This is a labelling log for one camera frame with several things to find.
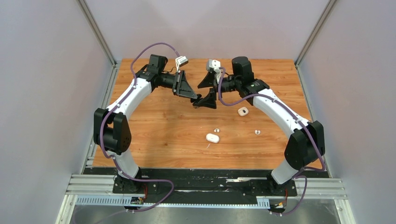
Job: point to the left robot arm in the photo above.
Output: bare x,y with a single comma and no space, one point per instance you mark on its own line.
111,130

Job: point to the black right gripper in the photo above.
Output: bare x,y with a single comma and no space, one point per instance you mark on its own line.
209,100

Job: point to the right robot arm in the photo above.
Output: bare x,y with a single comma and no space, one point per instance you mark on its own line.
306,142

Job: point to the aluminium frame rail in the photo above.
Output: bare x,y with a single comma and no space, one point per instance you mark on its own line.
93,190

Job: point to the black glossy charging case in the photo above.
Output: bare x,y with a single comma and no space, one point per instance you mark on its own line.
195,103

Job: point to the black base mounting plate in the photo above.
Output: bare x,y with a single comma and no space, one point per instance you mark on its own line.
198,186

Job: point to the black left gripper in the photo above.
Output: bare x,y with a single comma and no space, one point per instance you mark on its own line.
181,87

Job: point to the white oval charging case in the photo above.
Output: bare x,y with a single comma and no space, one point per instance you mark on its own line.
212,138

